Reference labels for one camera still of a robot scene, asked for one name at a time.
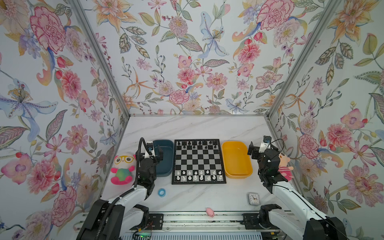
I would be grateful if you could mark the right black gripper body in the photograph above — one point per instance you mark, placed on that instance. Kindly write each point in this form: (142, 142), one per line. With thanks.
(256, 155)

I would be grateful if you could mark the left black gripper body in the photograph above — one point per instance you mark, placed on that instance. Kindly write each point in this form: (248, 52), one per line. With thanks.
(156, 159)

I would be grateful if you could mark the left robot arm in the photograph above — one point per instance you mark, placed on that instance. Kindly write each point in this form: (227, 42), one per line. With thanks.
(109, 219)

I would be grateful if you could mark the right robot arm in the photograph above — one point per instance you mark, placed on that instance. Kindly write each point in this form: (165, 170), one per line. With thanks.
(319, 226)

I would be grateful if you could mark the pink plush doll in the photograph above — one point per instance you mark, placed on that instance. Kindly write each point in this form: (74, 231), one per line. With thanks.
(284, 169)

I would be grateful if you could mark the teal plastic tray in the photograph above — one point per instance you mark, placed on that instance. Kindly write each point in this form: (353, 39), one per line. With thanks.
(165, 166)

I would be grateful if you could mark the yellow white plush toy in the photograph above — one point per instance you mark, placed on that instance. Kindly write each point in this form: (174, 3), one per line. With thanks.
(123, 170)

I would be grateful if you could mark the yellow plastic tray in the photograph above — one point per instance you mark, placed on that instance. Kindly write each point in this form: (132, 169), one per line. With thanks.
(237, 162)

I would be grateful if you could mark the small white clock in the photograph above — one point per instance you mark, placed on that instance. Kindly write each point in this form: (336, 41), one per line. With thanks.
(253, 199)

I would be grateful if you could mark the black white chessboard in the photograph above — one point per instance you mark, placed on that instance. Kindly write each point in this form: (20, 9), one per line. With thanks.
(202, 159)

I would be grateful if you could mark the pink eraser toy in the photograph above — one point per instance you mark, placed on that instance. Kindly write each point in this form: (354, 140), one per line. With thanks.
(210, 212)

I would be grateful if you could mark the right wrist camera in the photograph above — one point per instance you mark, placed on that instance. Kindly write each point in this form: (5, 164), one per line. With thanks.
(265, 144)

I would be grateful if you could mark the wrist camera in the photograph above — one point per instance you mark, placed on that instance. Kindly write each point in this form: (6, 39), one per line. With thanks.
(149, 146)
(265, 144)

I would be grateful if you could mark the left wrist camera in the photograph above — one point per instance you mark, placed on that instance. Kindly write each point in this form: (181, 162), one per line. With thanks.
(149, 146)

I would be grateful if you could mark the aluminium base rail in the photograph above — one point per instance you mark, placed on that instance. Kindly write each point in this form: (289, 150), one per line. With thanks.
(172, 221)

